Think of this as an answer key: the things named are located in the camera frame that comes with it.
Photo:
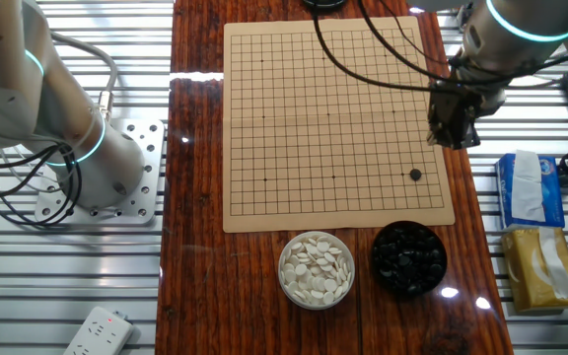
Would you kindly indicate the white bowl of white stones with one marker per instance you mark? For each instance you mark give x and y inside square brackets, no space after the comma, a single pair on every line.
[316,271]

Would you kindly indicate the beige go board mat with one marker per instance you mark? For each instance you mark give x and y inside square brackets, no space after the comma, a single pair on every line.
[304,148]

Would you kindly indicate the black bowl of black stones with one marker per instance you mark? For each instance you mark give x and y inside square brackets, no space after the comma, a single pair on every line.
[409,259]

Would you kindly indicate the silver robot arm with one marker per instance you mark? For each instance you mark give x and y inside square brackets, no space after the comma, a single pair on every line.
[18,98]

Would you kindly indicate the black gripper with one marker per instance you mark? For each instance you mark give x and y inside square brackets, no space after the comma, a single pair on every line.
[461,101]

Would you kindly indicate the black go stone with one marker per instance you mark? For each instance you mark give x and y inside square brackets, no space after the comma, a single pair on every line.
[415,174]

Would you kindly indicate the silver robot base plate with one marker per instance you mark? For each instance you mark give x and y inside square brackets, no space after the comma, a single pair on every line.
[151,163]

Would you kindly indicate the gold tissue pack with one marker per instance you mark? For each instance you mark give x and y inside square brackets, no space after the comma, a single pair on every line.
[525,276]

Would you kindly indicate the blue tissue pack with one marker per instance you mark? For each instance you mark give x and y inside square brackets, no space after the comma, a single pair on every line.
[552,197]

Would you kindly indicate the white power strip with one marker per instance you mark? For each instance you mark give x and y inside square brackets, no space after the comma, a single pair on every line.
[99,333]

